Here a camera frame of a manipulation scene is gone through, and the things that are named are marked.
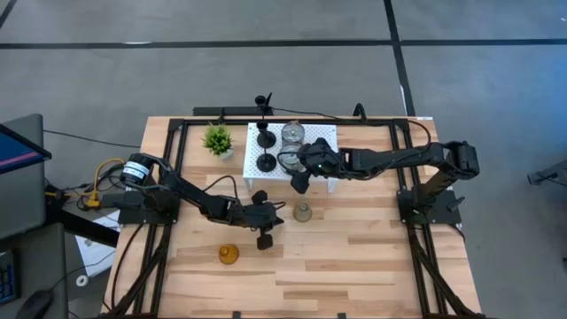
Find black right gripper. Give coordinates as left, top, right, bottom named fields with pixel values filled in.
left=289, top=136, right=345, bottom=195

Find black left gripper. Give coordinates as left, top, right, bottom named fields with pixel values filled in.
left=228, top=189, right=286, bottom=252

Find clear glass candle holder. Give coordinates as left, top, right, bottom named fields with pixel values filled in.
left=277, top=142, right=307, bottom=174

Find smoky olive glass candle holder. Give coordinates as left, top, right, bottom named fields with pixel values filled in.
left=292, top=201, right=314, bottom=223

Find clear glass holder orange tag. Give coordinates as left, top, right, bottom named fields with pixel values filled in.
left=281, top=120, right=307, bottom=146

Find black metal candlestick holder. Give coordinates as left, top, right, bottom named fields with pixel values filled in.
left=255, top=120, right=277, bottom=151
left=255, top=144, right=278, bottom=175

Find amber glass candle holder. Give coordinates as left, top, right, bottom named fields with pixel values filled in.
left=217, top=244, right=241, bottom=267

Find white perforated metal shelf riser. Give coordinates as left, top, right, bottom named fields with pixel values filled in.
left=242, top=123, right=340, bottom=194

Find small green plant white pot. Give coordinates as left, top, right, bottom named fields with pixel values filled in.
left=201, top=122, right=236, bottom=162

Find white paper sheet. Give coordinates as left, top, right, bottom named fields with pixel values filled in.
left=74, top=209, right=121, bottom=278

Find black stand leg beam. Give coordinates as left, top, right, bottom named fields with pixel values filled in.
left=43, top=183, right=123, bottom=248

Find dark desk top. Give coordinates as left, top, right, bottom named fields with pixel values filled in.
left=0, top=222, right=70, bottom=319

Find black stand foot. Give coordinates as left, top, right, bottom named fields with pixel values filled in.
left=526, top=159, right=567, bottom=186

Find grey side table top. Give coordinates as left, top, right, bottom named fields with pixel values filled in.
left=0, top=113, right=46, bottom=241

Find black computer mouse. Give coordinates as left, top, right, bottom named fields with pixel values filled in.
left=15, top=288, right=54, bottom=319

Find dark monitor blue screen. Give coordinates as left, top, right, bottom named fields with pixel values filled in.
left=0, top=122, right=53, bottom=176

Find black keyboard coloured keys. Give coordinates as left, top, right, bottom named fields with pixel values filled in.
left=0, top=249, right=19, bottom=306

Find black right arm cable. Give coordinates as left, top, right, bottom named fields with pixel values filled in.
left=268, top=105, right=433, bottom=150

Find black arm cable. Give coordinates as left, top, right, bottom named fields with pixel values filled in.
left=268, top=105, right=433, bottom=150
left=201, top=174, right=240, bottom=200

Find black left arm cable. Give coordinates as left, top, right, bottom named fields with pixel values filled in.
left=201, top=174, right=240, bottom=200

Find black aluminium table frame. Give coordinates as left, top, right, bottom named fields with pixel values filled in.
left=99, top=115, right=484, bottom=319

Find yellow cable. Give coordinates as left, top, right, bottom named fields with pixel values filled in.
left=92, top=157, right=128, bottom=201

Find black power cable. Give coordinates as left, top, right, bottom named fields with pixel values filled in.
left=109, top=223, right=146, bottom=314

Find thin black floor cable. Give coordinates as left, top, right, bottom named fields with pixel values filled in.
left=43, top=128, right=142, bottom=149

